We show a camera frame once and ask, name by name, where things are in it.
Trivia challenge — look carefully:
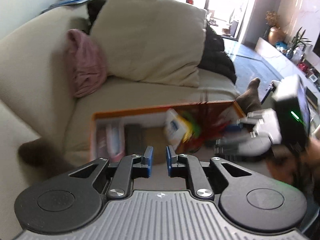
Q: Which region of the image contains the brown cardboard box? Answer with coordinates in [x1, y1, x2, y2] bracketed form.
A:
[144, 127, 169, 165]

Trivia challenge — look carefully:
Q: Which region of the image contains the right leg in jeans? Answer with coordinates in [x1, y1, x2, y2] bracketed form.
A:
[235, 77, 262, 115]

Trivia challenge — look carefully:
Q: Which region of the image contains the pink crumpled cloth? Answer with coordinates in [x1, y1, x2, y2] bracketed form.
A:
[65, 29, 107, 98]

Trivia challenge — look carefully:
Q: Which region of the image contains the left leg in jeans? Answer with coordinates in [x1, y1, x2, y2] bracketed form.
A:
[18, 138, 75, 177]

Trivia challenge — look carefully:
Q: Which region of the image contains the white blue carton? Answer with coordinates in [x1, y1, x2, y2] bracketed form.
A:
[164, 108, 193, 150]

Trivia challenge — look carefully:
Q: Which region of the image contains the pink package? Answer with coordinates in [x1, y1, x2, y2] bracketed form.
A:
[96, 121, 125, 163]

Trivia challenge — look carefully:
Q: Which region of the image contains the orange cardboard box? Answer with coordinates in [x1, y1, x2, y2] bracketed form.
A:
[88, 101, 245, 161]

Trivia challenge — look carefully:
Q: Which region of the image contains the leg in jeans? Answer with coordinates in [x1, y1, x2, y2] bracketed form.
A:
[235, 77, 262, 115]
[18, 138, 75, 177]

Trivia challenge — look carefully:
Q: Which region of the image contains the copper vase with dried flowers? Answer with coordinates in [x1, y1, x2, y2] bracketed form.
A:
[265, 11, 286, 46]

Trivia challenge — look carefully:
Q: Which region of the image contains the person's right hand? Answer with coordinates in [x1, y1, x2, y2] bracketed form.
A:
[266, 137, 319, 193]

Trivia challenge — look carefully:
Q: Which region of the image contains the black rectangular case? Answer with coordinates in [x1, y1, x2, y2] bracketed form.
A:
[124, 124, 145, 155]

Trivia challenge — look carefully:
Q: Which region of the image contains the beige sofa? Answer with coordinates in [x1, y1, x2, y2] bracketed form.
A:
[1, 7, 238, 239]

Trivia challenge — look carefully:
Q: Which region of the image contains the colourful snack bag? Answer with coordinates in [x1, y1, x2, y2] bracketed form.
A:
[175, 101, 245, 153]

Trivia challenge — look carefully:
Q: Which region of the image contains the green potted plant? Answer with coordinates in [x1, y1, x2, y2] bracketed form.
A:
[286, 27, 311, 60]

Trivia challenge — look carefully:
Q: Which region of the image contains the cream sofa cushion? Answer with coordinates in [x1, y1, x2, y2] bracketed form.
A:
[90, 0, 207, 87]

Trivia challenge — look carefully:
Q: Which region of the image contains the black quilted jacket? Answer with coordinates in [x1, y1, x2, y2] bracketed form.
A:
[198, 22, 237, 84]

